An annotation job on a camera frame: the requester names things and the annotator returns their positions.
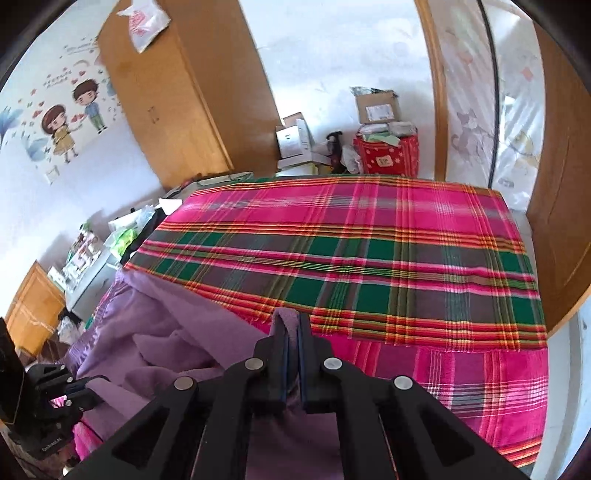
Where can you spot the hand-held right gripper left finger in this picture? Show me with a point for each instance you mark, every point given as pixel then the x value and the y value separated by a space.
pixel 279 369

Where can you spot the crumpled white bag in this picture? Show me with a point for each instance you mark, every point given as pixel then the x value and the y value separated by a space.
pixel 352 159

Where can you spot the wooden wardrobe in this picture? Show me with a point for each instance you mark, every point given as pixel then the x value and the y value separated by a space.
pixel 184 92

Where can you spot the cartoon couple wall sticker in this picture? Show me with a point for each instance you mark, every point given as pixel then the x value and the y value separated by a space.
pixel 69 120

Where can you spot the pink green plaid blanket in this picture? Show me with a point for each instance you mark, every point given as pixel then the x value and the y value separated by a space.
pixel 346 249

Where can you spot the white paper box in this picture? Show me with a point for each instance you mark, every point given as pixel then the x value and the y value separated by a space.
pixel 170 206

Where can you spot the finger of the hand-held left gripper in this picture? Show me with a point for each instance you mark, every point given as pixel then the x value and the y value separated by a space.
pixel 82 402
pixel 85 384

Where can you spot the wooden cabinet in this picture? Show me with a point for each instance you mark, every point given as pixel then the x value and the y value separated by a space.
pixel 32 309

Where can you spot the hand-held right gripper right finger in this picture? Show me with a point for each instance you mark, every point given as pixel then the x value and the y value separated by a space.
pixel 308 369

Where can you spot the red box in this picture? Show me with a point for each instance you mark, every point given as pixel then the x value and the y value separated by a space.
pixel 388 154

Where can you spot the flat white box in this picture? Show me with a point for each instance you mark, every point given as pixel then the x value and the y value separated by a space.
pixel 298 163

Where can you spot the black cloth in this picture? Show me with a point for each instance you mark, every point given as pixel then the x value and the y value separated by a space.
pixel 156 226

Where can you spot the pale green packet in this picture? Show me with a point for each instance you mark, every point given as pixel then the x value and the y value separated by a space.
pixel 127 237

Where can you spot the white drawer unit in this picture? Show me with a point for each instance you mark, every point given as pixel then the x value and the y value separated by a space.
pixel 87 290

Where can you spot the grey packet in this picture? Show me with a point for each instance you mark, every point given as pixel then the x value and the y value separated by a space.
pixel 392 129

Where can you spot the pink checked bed sheet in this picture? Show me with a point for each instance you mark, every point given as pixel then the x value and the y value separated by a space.
pixel 461 392

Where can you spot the purple sweater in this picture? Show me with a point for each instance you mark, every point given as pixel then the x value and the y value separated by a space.
pixel 184 323

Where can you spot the white plastic bag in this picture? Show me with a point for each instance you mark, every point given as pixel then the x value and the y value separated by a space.
pixel 145 23

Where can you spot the black bottle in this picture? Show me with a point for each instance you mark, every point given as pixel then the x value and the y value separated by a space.
pixel 334 150

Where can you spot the cardboard box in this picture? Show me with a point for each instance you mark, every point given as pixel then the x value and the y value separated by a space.
pixel 376 108

